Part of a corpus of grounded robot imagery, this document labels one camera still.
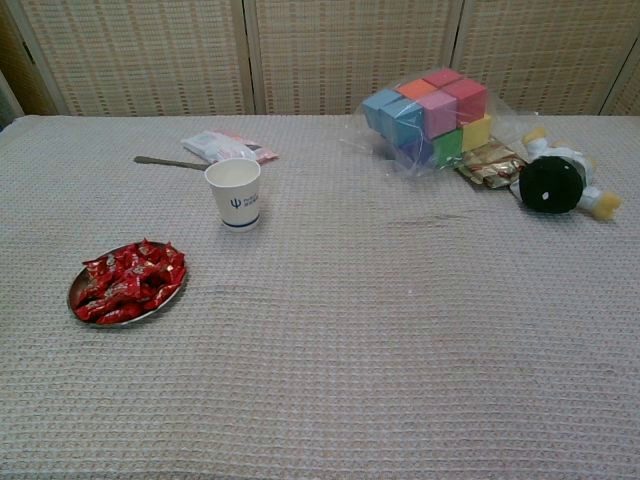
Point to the pink foam block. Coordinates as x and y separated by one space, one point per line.
440 115

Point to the white pink tissue packet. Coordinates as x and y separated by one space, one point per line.
215 142

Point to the green foam block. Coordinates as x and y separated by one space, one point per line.
447 147

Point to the woven folding screen panel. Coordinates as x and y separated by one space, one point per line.
140 55
350 55
30 65
630 100
540 50

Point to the orange foam block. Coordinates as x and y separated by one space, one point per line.
417 88

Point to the beige waffle tablecloth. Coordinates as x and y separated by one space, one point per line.
350 325

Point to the round metal plate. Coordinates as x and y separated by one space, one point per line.
70 295

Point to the light blue foam block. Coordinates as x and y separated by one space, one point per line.
375 107
405 122

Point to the white paper cup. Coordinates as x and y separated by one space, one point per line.
235 200

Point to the black headed plush doll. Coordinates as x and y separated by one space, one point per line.
550 187

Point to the metal butter knife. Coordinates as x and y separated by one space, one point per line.
160 161

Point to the yellow foam block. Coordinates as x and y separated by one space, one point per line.
477 132

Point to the purple foam block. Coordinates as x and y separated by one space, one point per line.
417 152

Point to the gold foil packet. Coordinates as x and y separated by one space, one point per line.
490 165

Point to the clear plastic bag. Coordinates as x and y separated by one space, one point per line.
372 147

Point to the red foam block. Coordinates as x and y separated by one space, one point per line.
472 100
442 78

